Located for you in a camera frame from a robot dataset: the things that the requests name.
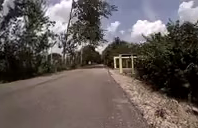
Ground grey asphalt road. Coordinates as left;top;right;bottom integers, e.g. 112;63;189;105
0;64;147;128

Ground dry gravel verge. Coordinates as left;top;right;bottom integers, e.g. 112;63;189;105
107;68;198;128

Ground dense green bushes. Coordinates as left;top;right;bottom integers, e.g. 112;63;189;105
101;12;198;113

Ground row of trees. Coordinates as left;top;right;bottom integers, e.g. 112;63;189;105
0;0;119;84

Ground pale yellow frame structure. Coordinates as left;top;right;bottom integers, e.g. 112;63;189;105
113;53;138;75

